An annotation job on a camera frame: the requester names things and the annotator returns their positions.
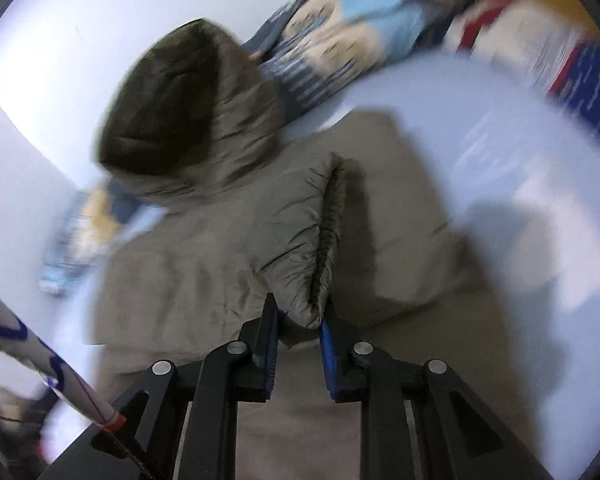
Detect blue star pillow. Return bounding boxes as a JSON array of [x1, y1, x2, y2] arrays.
[[443, 0, 600, 142]]

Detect light blue bed sheet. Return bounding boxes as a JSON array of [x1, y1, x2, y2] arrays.
[[282, 52, 600, 479]]

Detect patchwork cartoon quilt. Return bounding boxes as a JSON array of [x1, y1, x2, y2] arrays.
[[38, 0, 469, 297]]

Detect olive puffer jacket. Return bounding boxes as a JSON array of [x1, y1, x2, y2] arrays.
[[86, 16, 546, 480]]

